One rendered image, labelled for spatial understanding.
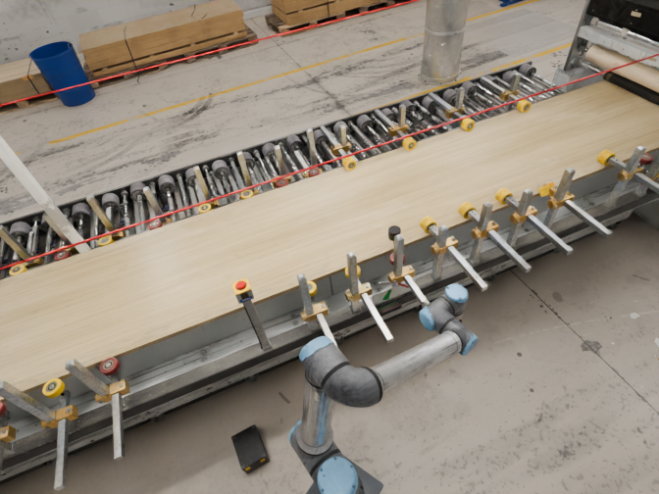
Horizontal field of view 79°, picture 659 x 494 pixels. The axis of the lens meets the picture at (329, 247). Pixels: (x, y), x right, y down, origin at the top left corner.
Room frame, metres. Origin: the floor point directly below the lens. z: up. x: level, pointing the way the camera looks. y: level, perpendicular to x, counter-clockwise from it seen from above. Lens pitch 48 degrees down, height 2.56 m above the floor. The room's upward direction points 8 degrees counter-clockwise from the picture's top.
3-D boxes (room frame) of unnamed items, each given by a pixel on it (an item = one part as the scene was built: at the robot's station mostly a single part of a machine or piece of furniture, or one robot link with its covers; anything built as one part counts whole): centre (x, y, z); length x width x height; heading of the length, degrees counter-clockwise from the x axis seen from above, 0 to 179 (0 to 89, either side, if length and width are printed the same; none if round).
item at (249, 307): (1.07, 0.40, 0.93); 0.05 x 0.05 x 0.45; 17
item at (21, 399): (0.79, 1.34, 0.94); 0.04 x 0.04 x 0.48; 17
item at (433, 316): (0.85, -0.39, 1.14); 0.12 x 0.12 x 0.09; 30
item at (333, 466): (0.39, 0.10, 0.79); 0.17 x 0.15 x 0.18; 30
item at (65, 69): (5.94, 3.31, 0.36); 0.59 x 0.57 x 0.73; 19
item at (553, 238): (1.45, -1.11, 0.95); 0.50 x 0.04 x 0.04; 17
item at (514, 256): (1.38, -0.87, 0.95); 0.50 x 0.04 x 0.04; 17
